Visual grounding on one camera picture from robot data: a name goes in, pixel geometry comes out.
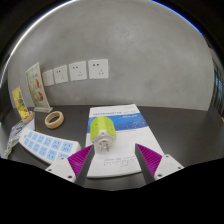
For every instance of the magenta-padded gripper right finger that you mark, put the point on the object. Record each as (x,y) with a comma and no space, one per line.
(166,165)

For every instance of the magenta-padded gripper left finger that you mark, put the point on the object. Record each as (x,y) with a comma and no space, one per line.
(63,166)

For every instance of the green and white charger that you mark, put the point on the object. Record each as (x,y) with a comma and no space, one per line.
(101,128)

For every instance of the white and blue book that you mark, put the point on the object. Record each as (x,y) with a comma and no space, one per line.
(133,133)

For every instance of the beige tape roll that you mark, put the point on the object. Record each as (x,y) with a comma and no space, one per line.
(47,121)

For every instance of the grey printed leaflet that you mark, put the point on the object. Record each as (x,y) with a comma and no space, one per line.
(15,133)

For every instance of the small yellow-green sign wooden base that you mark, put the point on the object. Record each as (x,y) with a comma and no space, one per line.
(19,103)

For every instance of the large green acrylic sign stand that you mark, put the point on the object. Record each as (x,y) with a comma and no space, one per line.
(35,86)

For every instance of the dark framed window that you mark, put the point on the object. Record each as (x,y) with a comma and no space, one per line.
(218,83)

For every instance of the ceiling light strip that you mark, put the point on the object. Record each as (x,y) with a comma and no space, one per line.
(43,16)

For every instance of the white wall socket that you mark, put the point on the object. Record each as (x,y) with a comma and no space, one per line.
(78,71)
(61,74)
(98,69)

